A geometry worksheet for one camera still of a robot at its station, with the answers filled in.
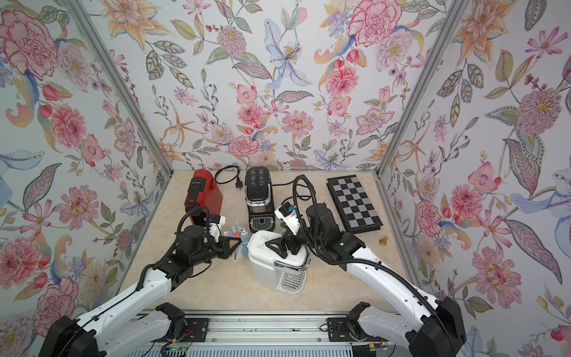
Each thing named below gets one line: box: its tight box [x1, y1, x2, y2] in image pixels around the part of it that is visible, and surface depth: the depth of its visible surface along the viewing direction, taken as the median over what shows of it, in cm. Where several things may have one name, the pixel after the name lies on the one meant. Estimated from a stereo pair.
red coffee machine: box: [184, 168, 224, 226], surface depth 92 cm
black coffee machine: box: [244, 165, 276, 234], surface depth 88 cm
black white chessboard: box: [325, 174, 384, 235], surface depth 106 cm
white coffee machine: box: [246, 229, 312, 296], surface depth 71 cm
